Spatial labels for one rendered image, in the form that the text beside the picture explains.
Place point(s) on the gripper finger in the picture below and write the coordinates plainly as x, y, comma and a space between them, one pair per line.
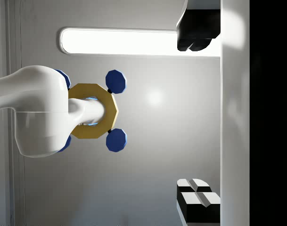
197, 26
199, 212

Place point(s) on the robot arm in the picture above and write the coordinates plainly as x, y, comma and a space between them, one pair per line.
39, 99

